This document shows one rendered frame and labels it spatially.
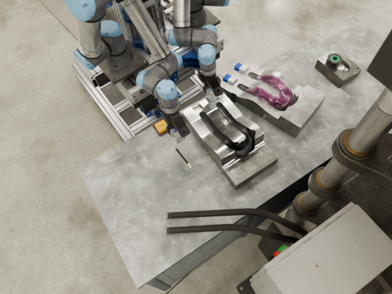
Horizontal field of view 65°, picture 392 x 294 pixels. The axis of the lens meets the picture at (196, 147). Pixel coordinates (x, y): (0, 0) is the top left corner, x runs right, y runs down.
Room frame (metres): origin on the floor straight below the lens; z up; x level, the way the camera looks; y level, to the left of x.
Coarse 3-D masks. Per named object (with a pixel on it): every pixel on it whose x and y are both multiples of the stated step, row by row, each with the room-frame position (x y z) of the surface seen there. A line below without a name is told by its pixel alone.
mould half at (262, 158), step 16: (224, 96) 1.03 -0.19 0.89; (192, 112) 0.95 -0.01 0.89; (208, 112) 0.94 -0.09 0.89; (192, 128) 0.87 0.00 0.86; (208, 128) 0.84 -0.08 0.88; (224, 128) 0.83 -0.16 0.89; (256, 128) 0.78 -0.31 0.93; (208, 144) 0.74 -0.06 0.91; (224, 144) 0.71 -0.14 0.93; (256, 144) 0.72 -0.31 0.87; (224, 160) 0.63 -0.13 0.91; (240, 160) 0.65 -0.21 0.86; (256, 160) 0.64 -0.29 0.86; (272, 160) 0.62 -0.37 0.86; (240, 176) 0.56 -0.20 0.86; (256, 176) 0.57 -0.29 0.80
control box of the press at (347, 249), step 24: (336, 216) 0.18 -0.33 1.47; (360, 216) 0.17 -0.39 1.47; (312, 240) 0.13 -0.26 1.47; (336, 240) 0.12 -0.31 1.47; (360, 240) 0.11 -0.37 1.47; (384, 240) 0.11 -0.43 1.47; (288, 264) 0.08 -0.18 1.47; (312, 264) 0.07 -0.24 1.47; (336, 264) 0.07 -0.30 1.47; (360, 264) 0.06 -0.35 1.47; (384, 264) 0.05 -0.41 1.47; (240, 288) 0.11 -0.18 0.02; (264, 288) 0.04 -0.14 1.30; (288, 288) 0.03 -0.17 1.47; (312, 288) 0.02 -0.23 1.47; (336, 288) 0.02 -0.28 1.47; (360, 288) 0.01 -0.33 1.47
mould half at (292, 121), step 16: (256, 64) 1.26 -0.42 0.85; (240, 80) 1.15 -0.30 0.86; (256, 80) 1.13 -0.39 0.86; (288, 80) 1.09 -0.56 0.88; (240, 96) 1.04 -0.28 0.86; (256, 96) 1.00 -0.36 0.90; (304, 96) 0.95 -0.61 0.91; (320, 96) 0.94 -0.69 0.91; (256, 112) 0.95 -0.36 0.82; (272, 112) 0.90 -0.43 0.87; (288, 112) 0.86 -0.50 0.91; (304, 112) 0.85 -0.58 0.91; (288, 128) 0.80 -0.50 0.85
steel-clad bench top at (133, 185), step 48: (336, 96) 1.00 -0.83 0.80; (144, 144) 0.84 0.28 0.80; (192, 144) 0.81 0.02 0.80; (288, 144) 0.73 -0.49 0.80; (96, 192) 0.59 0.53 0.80; (144, 192) 0.56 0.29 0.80; (192, 192) 0.53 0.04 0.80; (240, 192) 0.50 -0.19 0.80; (144, 240) 0.33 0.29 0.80; (192, 240) 0.30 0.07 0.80
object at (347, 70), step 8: (336, 48) 1.29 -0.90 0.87; (344, 56) 1.23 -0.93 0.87; (320, 64) 1.20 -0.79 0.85; (344, 64) 1.18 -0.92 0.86; (352, 64) 1.16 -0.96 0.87; (320, 72) 1.19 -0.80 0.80; (328, 72) 1.14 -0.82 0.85; (336, 72) 1.11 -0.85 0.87; (344, 72) 1.11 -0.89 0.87; (352, 72) 1.10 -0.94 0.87; (336, 80) 1.08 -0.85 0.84; (344, 80) 1.06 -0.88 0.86
